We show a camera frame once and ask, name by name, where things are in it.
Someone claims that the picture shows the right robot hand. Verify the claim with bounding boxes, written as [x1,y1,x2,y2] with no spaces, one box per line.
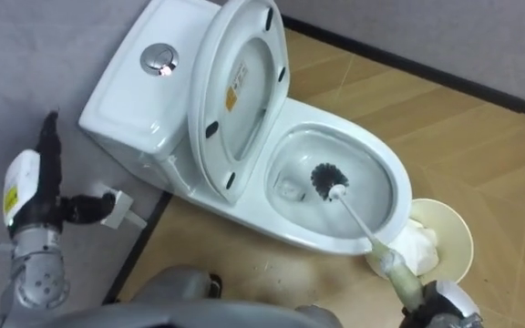
[399,279,482,328]

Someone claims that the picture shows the white toilet brush black bristles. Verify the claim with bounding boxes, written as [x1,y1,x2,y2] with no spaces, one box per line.
[310,162,426,313]

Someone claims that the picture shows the white toilet seat lid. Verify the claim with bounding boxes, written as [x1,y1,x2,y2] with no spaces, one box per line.
[187,0,291,205]

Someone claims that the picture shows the white ceramic toilet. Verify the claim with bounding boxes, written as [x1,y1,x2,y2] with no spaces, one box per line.
[77,0,413,256]

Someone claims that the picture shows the robot legs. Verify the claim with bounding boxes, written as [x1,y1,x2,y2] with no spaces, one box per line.
[129,264,223,304]

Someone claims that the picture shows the robot body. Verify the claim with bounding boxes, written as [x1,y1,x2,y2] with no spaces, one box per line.
[14,298,344,328]

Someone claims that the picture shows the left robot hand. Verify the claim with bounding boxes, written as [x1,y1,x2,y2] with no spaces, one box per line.
[2,110,118,240]

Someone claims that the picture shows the white crumpled paper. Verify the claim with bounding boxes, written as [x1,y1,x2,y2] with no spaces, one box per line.
[387,219,440,277]

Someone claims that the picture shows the cream round brush holder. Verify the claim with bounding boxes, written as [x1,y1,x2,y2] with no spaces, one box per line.
[365,198,475,285]

